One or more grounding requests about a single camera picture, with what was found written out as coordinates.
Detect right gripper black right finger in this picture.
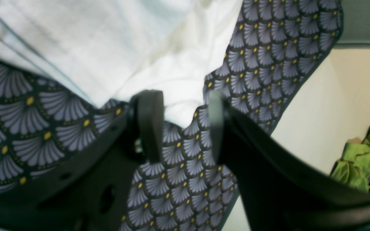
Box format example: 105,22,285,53
208,91,370,231

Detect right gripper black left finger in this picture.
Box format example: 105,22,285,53
0,90,164,231

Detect white printed T-shirt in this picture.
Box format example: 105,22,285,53
0,0,242,128

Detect green cloth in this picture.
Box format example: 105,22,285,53
330,128,370,193

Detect fan-patterned grey tablecloth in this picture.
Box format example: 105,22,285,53
0,0,342,231

